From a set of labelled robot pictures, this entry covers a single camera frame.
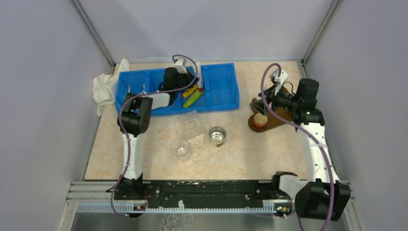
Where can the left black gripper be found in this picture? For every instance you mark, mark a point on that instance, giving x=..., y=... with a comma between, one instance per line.
x=190, y=78

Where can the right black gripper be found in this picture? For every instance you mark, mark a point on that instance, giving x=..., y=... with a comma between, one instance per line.
x=270, y=96

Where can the white ceramic cup cork base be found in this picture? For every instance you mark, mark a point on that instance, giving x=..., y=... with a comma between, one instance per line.
x=260, y=120

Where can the yellow green tube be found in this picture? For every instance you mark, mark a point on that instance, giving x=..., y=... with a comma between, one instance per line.
x=193, y=98

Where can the silver metal cup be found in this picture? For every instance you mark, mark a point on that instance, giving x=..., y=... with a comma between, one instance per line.
x=217, y=136

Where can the clear glass cup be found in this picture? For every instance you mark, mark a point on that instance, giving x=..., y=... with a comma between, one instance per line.
x=180, y=148

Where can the tall white toothpaste tube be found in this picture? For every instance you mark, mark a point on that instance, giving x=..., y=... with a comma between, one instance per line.
x=198, y=73

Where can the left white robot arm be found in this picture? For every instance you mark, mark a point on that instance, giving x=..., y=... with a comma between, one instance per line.
x=135, y=115

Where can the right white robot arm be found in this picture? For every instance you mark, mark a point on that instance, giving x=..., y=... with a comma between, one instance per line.
x=322, y=195

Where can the brown wooden tray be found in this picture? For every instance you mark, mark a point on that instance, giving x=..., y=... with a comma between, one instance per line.
x=272, y=123

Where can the clear textured oval tray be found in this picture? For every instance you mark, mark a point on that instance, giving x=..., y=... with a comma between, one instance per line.
x=201, y=148

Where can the blue divided plastic bin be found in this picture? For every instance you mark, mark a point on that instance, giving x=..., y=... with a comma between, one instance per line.
x=221, y=90

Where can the white crumpled cloth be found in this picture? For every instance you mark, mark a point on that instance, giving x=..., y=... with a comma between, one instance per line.
x=105, y=87

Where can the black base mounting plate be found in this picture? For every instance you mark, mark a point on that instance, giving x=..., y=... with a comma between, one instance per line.
x=216, y=195

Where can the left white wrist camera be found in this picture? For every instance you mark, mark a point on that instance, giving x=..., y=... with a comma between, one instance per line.
x=179, y=64

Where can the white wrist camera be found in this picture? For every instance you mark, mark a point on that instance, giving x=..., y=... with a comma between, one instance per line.
x=278, y=78
x=179, y=64

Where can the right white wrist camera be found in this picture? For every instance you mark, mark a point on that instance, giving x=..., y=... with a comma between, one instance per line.
x=278, y=78

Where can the aluminium frame rail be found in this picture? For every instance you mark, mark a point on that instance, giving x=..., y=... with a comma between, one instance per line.
x=98, y=196

